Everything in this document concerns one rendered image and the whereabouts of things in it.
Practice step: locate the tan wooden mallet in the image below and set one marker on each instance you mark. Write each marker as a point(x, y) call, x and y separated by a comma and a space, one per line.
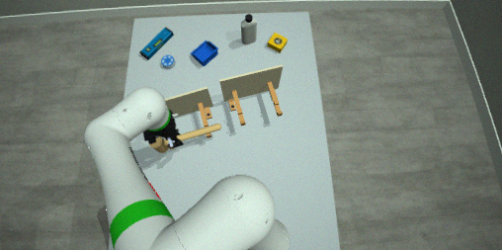
point(161, 144)

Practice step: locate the grey bottle with black cap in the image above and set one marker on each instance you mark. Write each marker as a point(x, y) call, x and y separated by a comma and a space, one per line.
point(248, 29)

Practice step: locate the blue spirit level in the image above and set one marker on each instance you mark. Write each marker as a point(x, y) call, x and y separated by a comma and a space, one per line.
point(149, 50)

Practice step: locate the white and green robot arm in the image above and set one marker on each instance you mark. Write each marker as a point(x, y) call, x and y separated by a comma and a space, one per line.
point(230, 216)

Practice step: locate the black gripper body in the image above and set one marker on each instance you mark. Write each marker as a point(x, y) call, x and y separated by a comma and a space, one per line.
point(169, 134)

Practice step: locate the blue plastic bin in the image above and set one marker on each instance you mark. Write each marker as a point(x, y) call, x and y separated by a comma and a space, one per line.
point(200, 54)

